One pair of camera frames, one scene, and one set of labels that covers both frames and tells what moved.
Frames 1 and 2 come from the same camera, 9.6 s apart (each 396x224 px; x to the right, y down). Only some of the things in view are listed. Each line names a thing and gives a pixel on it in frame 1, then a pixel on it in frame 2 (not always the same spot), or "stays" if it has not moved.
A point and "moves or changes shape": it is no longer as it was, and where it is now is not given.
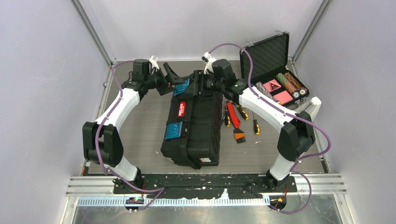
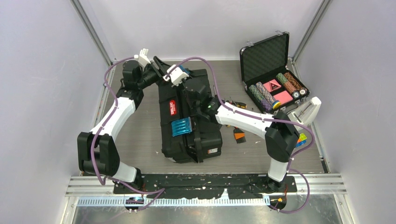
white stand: [312, 107] stays
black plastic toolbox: [194, 123] moves or changes shape
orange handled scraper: [239, 136] stays
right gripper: [198, 79] to [183, 82]
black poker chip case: [271, 76] stays
